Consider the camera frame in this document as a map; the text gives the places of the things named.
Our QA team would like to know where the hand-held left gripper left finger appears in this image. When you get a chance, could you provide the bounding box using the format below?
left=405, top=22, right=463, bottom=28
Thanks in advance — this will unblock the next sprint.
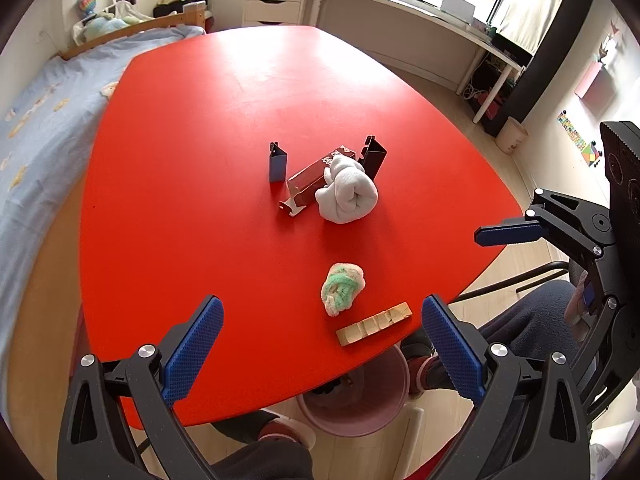
left=57, top=295, right=226, bottom=480

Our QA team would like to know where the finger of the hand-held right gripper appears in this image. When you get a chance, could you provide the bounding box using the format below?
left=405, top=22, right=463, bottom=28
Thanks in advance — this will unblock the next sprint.
left=572, top=297, right=640, bottom=411
left=474, top=189, right=616, bottom=261

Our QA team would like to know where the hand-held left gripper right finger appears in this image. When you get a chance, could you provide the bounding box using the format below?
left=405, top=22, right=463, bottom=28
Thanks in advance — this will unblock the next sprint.
left=421, top=294, right=593, bottom=480

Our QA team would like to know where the wooden block strip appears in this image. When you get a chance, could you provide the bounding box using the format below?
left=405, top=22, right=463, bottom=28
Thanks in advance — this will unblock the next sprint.
left=336, top=302, right=413, bottom=347

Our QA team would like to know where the pink trash bin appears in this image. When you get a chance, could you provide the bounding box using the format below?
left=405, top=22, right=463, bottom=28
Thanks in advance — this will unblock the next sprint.
left=297, top=344, right=410, bottom=436

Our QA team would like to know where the green white cloth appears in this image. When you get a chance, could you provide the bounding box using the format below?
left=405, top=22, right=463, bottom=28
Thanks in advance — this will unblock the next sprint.
left=320, top=261, right=365, bottom=318

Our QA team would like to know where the black small carton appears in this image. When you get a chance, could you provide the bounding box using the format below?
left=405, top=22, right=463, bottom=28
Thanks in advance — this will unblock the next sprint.
left=357, top=135, right=388, bottom=181

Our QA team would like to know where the dark red paper box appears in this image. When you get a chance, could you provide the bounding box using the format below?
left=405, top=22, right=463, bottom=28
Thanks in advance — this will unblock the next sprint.
left=279, top=145, right=357, bottom=216

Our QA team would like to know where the person's right hand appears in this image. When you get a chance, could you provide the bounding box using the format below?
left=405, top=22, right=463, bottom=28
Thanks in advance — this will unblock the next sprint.
left=564, top=269, right=590, bottom=342

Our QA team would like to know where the red white right slipper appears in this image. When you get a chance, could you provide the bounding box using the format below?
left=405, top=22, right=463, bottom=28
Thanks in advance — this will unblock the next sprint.
left=402, top=345, right=442, bottom=402

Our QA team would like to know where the red white slipper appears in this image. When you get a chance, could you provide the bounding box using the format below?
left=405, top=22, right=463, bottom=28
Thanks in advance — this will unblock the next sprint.
left=402, top=345, right=442, bottom=402
left=257, top=409, right=317, bottom=452

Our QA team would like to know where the person's right leg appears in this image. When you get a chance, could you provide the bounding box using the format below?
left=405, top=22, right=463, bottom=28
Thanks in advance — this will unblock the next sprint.
left=400, top=280, right=583, bottom=401

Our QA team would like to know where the cream wastebasket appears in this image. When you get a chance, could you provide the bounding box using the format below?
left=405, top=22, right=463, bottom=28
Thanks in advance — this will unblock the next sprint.
left=496, top=117, right=530, bottom=155

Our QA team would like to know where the red white left slipper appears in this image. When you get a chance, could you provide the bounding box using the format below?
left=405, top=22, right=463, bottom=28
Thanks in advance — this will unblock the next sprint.
left=257, top=409, right=317, bottom=452

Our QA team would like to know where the black curtain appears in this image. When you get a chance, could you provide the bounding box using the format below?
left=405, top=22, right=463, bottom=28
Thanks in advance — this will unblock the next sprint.
left=495, top=0, right=599, bottom=137

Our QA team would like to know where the white laptop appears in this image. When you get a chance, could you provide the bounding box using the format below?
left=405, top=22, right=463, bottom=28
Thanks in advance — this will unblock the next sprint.
left=441, top=0, right=477, bottom=24

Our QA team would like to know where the long white desk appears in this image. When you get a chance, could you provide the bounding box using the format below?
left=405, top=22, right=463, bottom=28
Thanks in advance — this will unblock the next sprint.
left=306, top=0, right=525, bottom=124

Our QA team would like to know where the bed with blue sheet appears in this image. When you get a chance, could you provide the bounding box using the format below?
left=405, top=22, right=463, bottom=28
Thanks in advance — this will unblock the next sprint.
left=0, top=25, right=207, bottom=356

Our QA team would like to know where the pile of plush toys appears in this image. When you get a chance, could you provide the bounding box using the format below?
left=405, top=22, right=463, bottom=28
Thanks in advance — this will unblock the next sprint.
left=74, top=2, right=153, bottom=43

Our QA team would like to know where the black storage bag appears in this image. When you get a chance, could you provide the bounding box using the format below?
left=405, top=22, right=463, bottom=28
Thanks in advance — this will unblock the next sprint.
left=152, top=0, right=209, bottom=20

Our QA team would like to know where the colourful wall chart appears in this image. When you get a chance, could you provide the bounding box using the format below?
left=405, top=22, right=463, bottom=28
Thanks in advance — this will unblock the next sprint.
left=556, top=111, right=607, bottom=169

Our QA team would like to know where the pink wall box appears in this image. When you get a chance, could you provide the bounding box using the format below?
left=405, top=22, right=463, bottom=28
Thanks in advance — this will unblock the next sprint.
left=574, top=61, right=617, bottom=112

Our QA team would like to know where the wooden bed frame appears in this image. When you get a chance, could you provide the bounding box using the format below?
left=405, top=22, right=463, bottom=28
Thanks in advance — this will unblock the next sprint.
left=60, top=2, right=207, bottom=61

